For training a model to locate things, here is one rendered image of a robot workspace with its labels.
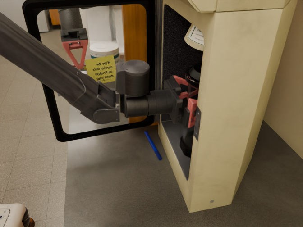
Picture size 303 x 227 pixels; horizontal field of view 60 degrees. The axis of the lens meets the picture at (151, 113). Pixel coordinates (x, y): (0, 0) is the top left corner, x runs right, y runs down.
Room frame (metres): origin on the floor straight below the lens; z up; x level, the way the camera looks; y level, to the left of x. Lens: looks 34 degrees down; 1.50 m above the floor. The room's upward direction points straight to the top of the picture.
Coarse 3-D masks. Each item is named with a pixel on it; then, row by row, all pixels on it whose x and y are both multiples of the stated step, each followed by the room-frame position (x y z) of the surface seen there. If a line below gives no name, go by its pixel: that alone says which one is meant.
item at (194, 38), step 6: (192, 24) 0.56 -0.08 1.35; (192, 30) 0.54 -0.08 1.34; (198, 30) 0.52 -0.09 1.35; (186, 36) 0.55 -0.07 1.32; (192, 36) 0.53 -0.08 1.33; (198, 36) 0.51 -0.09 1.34; (186, 42) 0.54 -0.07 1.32; (192, 42) 0.52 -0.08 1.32; (198, 42) 0.50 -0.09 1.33; (198, 48) 0.50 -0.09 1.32
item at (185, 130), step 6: (192, 66) 0.58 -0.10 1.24; (186, 72) 0.55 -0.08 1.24; (192, 78) 0.52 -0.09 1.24; (192, 90) 0.52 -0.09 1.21; (198, 90) 0.51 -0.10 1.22; (192, 96) 0.52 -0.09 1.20; (186, 102) 0.54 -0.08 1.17; (186, 132) 0.53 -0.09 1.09; (192, 132) 0.51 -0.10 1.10; (186, 138) 0.52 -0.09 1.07; (192, 138) 0.51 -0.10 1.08; (186, 144) 0.52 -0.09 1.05; (192, 144) 0.51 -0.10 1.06
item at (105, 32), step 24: (24, 0) 0.61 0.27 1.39; (48, 24) 0.61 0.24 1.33; (72, 24) 0.63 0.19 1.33; (96, 24) 0.65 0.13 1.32; (120, 24) 0.66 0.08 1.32; (144, 24) 0.68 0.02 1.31; (72, 48) 0.62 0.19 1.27; (96, 48) 0.64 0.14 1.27; (120, 48) 0.66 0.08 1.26; (144, 48) 0.68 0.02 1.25; (96, 72) 0.64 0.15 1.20; (72, 120) 0.61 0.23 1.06; (120, 120) 0.66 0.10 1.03
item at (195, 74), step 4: (196, 64) 0.56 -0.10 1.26; (200, 64) 0.56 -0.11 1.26; (192, 68) 0.55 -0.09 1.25; (196, 68) 0.54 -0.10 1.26; (200, 68) 0.54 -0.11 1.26; (192, 72) 0.54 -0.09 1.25; (196, 72) 0.53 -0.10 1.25; (200, 72) 0.52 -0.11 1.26; (192, 76) 0.53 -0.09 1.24; (196, 76) 0.52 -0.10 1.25
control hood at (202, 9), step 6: (180, 0) 0.46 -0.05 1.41; (186, 0) 0.40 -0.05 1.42; (192, 0) 0.39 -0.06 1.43; (198, 0) 0.39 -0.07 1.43; (204, 0) 0.39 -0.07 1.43; (210, 0) 0.39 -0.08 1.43; (216, 0) 0.40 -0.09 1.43; (192, 6) 0.40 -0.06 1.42; (198, 6) 0.39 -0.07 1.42; (204, 6) 0.39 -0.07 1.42; (210, 6) 0.39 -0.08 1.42; (204, 12) 0.39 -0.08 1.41; (210, 12) 0.40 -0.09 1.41
